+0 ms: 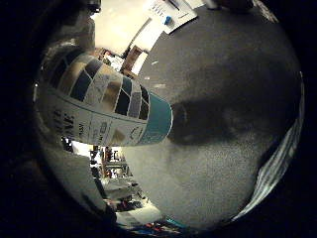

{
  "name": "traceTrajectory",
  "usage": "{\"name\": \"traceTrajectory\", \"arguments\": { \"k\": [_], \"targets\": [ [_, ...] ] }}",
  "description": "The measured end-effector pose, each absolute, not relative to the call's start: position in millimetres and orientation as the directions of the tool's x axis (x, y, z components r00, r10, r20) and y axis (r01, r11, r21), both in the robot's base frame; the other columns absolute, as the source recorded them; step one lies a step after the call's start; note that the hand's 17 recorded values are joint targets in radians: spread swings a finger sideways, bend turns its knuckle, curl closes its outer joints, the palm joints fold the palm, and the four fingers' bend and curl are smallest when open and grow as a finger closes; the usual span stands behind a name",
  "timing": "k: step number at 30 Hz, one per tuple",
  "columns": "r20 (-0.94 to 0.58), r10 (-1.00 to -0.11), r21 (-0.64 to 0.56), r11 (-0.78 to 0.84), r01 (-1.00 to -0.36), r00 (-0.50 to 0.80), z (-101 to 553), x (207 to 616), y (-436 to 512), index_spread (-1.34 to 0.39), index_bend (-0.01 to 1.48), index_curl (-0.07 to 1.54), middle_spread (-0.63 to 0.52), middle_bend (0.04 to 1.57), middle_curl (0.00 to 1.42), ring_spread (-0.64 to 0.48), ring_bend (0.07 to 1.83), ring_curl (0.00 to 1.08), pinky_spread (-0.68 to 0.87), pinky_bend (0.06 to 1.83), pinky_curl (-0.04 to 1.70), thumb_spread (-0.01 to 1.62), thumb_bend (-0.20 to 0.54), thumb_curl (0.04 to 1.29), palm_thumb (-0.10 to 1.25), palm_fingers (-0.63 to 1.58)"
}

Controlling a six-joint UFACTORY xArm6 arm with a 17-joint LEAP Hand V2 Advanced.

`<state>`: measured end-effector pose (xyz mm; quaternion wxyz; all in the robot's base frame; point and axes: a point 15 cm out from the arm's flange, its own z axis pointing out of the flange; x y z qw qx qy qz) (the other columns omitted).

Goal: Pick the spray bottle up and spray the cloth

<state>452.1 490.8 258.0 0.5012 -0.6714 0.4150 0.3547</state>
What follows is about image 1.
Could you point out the spray bottle with mosaic label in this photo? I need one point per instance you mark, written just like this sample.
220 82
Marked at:
99 122

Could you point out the brown cardboard box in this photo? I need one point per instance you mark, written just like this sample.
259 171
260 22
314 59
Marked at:
132 58

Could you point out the small blue block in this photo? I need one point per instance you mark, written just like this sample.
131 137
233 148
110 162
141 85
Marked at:
168 20

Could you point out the white printed paper sheet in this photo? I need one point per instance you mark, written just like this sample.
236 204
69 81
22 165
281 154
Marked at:
178 15

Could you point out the cluttered shelf cart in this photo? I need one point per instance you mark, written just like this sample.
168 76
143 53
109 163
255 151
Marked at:
112 163

